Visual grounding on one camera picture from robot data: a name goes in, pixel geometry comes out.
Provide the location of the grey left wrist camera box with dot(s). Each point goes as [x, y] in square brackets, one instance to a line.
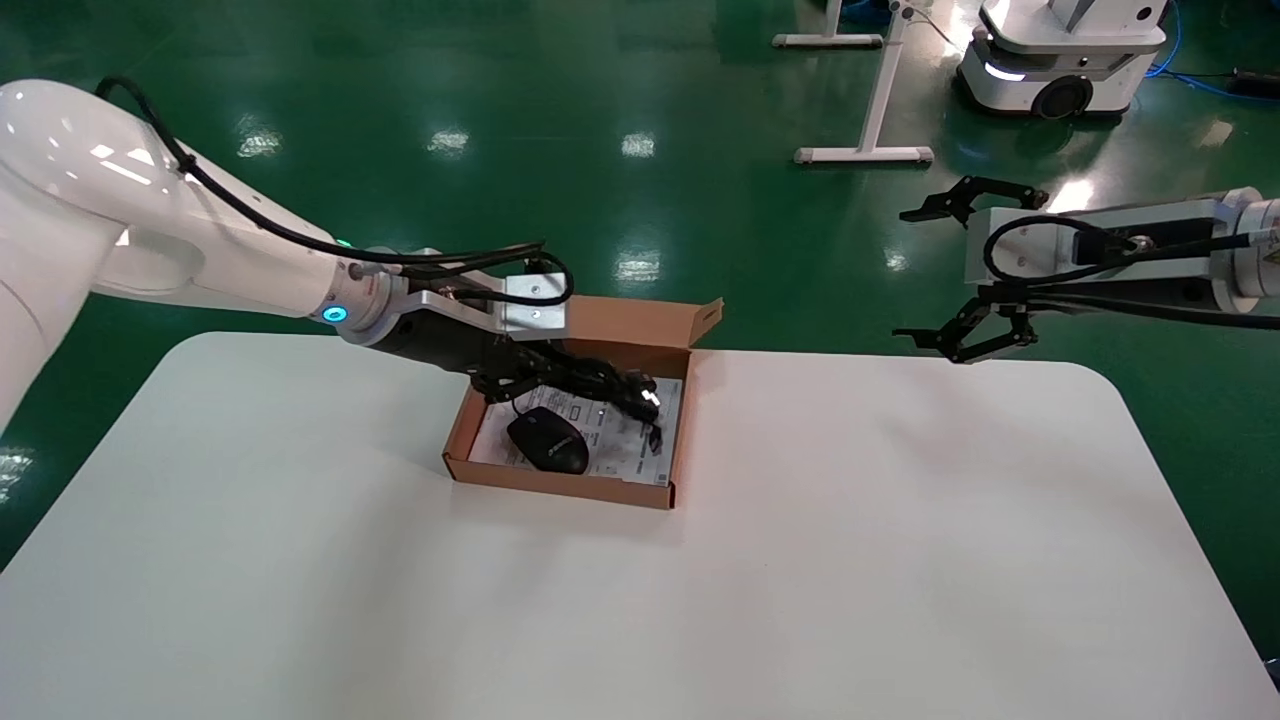
[535, 305]

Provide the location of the white wheeled mobile robot base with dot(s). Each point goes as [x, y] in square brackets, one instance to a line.
[1060, 50]

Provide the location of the white T-shaped table leg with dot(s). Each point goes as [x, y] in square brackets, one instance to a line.
[830, 42]
[870, 155]

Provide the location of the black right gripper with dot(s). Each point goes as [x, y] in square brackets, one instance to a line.
[1100, 292]

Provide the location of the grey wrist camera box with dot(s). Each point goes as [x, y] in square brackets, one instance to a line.
[535, 305]
[1030, 250]

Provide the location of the black power adapter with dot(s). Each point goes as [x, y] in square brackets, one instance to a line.
[1258, 85]

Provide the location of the brown cardboard box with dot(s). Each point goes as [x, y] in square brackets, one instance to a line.
[640, 322]

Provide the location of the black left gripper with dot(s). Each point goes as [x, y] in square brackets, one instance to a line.
[450, 345]

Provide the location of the white printed paper sheet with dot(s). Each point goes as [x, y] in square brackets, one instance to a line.
[625, 455]

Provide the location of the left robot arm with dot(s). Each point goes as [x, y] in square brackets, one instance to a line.
[100, 200]

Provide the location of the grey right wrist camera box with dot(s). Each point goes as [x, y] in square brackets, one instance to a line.
[1030, 250]

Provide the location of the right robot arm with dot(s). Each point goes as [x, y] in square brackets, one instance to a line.
[1260, 250]

